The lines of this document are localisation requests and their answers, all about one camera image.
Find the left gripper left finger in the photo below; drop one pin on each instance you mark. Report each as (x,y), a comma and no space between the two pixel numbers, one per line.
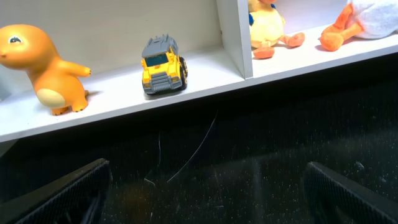
(62,199)

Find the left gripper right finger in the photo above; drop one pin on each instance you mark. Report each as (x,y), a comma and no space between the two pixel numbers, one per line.
(342,199)

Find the orange dinosaur figure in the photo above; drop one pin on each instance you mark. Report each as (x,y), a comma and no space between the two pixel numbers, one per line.
(53,77)

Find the grey and yellow toy truck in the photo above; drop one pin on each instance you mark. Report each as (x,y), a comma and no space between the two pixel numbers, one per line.
(161,68)

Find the white shelf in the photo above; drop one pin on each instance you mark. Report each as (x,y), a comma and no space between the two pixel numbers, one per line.
(211,71)

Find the white plush duck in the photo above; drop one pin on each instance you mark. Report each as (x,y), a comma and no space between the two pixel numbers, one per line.
(373,18)

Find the yellow plush duck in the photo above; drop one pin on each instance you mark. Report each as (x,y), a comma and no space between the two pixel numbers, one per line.
(265,28)

